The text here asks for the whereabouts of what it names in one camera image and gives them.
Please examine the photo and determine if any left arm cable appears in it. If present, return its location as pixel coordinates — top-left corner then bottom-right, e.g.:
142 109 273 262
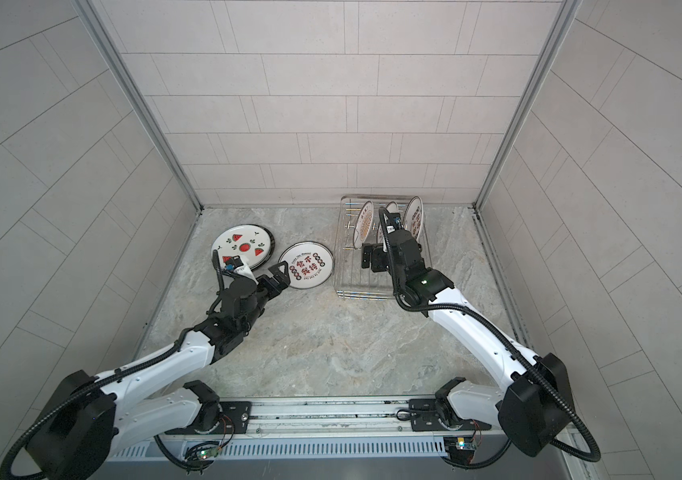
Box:
153 433 210 474

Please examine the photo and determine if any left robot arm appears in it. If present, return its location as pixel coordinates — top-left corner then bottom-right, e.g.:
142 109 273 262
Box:
0 257 291 479

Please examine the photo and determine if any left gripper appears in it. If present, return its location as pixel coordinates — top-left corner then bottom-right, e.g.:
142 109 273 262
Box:
237 261 291 335

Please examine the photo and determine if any right circuit board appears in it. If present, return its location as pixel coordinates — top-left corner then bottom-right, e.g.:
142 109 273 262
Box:
443 437 477 465

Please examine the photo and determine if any white red-pattern plate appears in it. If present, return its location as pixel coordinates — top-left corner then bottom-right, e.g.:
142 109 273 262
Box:
376 201 399 244

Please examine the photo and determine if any red rimmed text plate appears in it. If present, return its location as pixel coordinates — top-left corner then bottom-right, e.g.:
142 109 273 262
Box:
279 241 334 290

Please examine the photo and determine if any left circuit board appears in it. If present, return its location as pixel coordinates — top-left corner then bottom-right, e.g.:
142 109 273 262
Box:
185 441 221 465

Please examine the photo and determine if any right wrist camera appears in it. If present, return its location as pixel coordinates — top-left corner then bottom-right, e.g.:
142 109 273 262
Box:
384 211 404 234

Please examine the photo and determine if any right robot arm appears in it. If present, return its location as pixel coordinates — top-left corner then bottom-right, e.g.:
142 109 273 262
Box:
361 229 601 470

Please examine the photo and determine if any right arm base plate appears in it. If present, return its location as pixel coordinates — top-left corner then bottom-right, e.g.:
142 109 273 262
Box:
396 398 492 432

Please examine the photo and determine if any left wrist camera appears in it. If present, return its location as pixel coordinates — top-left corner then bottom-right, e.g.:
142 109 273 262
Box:
222 256 256 281

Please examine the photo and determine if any wire dish rack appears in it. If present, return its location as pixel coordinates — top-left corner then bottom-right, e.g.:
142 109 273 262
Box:
332 194 410 300

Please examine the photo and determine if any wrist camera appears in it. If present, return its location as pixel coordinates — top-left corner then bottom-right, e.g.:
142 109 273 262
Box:
222 256 256 281
384 211 404 234

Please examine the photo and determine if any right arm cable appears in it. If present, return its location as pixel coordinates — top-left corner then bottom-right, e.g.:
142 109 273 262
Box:
442 437 513 470

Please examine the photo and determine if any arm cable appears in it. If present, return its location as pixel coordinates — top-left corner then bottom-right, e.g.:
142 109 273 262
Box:
153 433 210 474
442 437 513 470

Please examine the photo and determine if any aluminium mounting rail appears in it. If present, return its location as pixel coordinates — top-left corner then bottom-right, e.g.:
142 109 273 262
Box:
73 392 579 444

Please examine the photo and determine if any circuit board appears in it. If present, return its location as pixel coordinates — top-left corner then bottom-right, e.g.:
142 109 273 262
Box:
443 437 477 465
185 441 221 465

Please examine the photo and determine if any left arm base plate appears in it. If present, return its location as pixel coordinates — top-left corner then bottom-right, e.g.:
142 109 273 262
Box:
166 401 253 435

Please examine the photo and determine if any blue striped white plate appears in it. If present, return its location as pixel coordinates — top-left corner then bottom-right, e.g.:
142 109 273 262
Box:
214 225 277 274

